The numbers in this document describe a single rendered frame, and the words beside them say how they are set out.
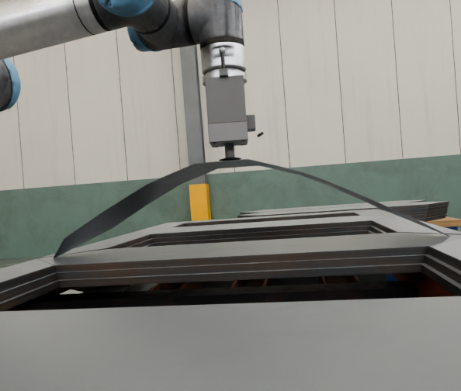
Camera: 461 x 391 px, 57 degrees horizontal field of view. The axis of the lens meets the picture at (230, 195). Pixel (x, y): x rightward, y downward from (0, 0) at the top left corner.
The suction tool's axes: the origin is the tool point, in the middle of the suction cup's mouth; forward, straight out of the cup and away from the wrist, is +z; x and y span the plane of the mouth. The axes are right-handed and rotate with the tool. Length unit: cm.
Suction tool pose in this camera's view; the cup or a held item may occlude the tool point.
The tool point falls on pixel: (230, 171)
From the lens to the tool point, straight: 71.6
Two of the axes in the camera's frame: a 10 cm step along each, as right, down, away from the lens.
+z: 0.7, 10.0, 0.1
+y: 0.2, -0.1, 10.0
